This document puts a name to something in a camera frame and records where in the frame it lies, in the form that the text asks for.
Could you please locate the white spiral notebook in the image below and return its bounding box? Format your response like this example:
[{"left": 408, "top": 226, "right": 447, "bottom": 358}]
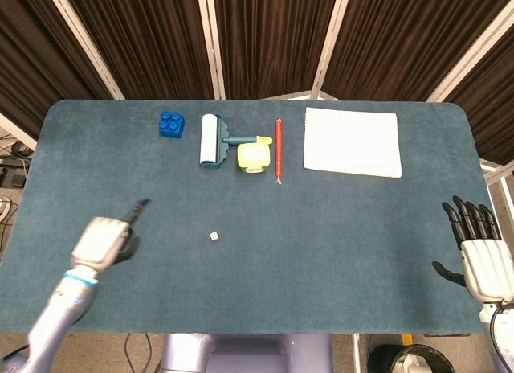
[{"left": 302, "top": 107, "right": 403, "bottom": 179}]

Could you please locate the grey robot torso base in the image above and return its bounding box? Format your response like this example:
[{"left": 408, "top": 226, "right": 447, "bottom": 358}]
[{"left": 158, "top": 333, "right": 334, "bottom": 373}]

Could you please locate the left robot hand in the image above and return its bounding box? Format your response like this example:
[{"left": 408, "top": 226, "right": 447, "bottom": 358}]
[{"left": 71, "top": 198, "right": 152, "bottom": 272}]

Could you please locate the blue toy building brick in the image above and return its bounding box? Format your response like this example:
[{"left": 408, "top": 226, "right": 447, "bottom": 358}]
[{"left": 158, "top": 110, "right": 187, "bottom": 139}]

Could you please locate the brown pleated curtain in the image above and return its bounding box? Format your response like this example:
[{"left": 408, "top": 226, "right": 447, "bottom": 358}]
[{"left": 0, "top": 0, "right": 514, "bottom": 165}]

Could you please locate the red pencil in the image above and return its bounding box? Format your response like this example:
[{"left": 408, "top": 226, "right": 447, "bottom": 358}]
[{"left": 274, "top": 117, "right": 284, "bottom": 185}]

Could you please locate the black trash bin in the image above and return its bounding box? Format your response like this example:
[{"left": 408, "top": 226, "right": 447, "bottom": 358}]
[{"left": 367, "top": 343, "right": 455, "bottom": 373}]

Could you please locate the blue felt table mat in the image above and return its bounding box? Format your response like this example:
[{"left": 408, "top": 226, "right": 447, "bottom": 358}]
[{"left": 0, "top": 98, "right": 497, "bottom": 336}]

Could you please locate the black cable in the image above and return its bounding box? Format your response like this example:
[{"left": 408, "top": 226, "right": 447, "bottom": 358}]
[{"left": 123, "top": 333, "right": 161, "bottom": 373}]

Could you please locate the teal lint roller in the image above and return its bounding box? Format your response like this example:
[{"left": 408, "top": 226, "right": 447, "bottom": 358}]
[{"left": 198, "top": 113, "right": 258, "bottom": 170}]

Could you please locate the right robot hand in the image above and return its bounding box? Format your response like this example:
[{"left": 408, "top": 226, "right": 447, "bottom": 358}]
[{"left": 431, "top": 195, "right": 514, "bottom": 304}]

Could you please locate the yellow green tape measure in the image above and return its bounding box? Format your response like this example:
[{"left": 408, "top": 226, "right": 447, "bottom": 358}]
[{"left": 236, "top": 136, "right": 274, "bottom": 176}]

